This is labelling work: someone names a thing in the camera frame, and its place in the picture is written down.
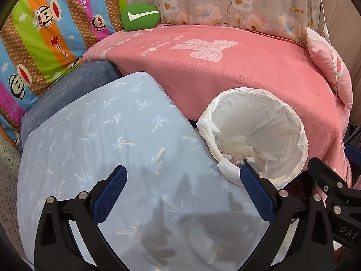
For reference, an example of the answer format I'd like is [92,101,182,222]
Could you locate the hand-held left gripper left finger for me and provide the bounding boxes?
[33,164,129,271]

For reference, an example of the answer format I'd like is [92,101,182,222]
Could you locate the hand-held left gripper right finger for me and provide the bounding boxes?
[240,164,338,271]

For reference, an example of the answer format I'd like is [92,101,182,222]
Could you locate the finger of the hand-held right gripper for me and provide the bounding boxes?
[308,157,361,215]
[345,144,361,163]

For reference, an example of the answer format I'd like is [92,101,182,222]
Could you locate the bin with white plastic liner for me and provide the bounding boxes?
[197,88,308,190]

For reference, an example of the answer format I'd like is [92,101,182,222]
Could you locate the light blue covered table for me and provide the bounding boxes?
[16,72,271,271]

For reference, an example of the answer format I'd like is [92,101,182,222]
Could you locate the pink quilted pillow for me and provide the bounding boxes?
[305,28,354,110]

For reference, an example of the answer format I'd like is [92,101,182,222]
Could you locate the blue-grey velvet cushion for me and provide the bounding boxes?
[17,61,122,153]

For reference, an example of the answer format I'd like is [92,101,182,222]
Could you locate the pink blanket with white print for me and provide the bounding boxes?
[82,24,353,192]

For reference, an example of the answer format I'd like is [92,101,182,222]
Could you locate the striped cartoon monkey pillow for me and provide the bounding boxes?
[0,0,127,147]

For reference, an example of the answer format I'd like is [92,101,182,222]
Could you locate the green cushion with white tick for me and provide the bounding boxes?
[121,3,161,31]

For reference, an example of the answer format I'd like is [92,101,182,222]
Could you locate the black metal frame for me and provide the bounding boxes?
[342,124,361,147]

